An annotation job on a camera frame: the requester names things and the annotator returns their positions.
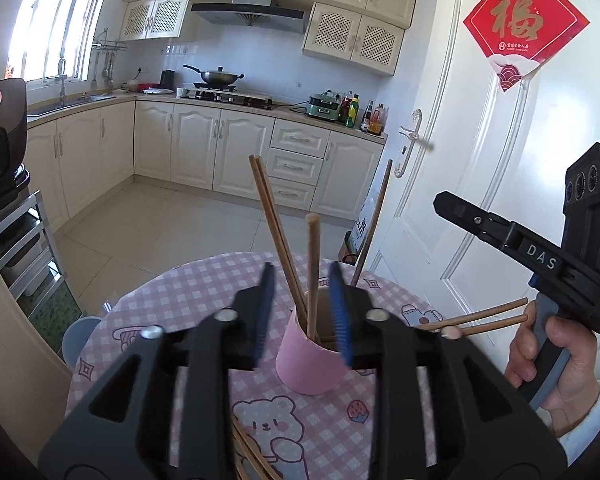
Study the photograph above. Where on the orange bottle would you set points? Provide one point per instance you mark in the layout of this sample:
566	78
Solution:
377	122

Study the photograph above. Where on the brown wooden chopstick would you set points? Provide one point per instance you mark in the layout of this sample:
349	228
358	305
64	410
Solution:
500	324
277	215
485	311
272	225

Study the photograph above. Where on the kitchen window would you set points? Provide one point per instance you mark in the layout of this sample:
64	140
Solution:
55	15

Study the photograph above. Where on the metal shelf rack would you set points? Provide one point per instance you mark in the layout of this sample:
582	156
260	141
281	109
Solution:
25	255

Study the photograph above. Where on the metal faucet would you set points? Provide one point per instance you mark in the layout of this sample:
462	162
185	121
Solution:
61	85

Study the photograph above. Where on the small lattice door cabinet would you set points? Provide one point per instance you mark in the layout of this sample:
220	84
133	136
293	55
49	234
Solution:
152	17

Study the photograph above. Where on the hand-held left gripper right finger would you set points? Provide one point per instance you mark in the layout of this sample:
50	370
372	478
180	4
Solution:
341	320

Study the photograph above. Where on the dark sauce bottle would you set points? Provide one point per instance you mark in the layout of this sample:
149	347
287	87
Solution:
366	117

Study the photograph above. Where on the white door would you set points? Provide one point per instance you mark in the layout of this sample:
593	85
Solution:
480	135

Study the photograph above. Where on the red paper door decoration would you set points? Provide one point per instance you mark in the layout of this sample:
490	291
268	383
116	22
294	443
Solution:
525	20

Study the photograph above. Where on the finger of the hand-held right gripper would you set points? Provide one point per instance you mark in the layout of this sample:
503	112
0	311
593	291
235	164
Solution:
475	220

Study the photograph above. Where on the steel wok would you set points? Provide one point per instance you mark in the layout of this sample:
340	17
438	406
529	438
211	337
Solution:
220	77

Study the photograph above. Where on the person's right hand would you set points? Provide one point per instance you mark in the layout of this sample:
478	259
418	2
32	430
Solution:
582	360

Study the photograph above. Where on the range hood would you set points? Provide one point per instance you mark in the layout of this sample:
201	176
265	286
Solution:
250	12

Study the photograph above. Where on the wide lattice door cabinet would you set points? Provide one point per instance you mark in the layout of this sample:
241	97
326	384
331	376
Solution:
352	37

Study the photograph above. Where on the red tray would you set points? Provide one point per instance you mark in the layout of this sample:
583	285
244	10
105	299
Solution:
149	86

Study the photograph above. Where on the pink cup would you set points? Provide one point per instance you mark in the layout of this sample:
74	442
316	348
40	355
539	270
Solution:
305	365

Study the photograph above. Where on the gas stove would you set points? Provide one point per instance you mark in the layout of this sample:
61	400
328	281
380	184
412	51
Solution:
230	97

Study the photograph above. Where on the black kettle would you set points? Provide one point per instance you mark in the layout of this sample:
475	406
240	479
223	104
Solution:
167	78

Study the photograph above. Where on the cream lower cabinets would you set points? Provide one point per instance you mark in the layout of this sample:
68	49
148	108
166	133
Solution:
195	145

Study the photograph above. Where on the dark wooden chopstick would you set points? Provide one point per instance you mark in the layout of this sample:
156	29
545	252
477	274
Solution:
375	215

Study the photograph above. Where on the grey blue stool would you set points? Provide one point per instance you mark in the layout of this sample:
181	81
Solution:
80	335

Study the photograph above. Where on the printed cardboard box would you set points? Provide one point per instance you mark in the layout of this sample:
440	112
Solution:
357	237

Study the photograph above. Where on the pile of wooden chopsticks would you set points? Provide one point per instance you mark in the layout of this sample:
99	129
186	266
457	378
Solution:
250	455

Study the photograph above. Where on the black kitchen appliance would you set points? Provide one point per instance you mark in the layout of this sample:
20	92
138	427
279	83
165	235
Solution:
2	135

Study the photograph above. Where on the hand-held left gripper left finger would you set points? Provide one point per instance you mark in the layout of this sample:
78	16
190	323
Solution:
265	310

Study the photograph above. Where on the wall utensil rack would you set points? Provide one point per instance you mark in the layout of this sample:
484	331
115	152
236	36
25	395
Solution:
107	55

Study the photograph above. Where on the green countertop appliance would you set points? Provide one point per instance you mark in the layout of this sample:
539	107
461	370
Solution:
324	107

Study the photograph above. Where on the steel sink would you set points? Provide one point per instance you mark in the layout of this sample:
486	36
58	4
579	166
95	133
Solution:
75	102

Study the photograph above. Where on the red bottle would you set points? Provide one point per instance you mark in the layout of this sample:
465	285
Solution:
345	107

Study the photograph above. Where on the pale wooden chopstick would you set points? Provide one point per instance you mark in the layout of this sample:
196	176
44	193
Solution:
313	270

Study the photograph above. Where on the pink checked tablecloth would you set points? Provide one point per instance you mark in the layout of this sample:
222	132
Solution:
300	435

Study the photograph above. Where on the green bottle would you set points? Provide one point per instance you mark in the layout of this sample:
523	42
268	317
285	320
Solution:
352	115

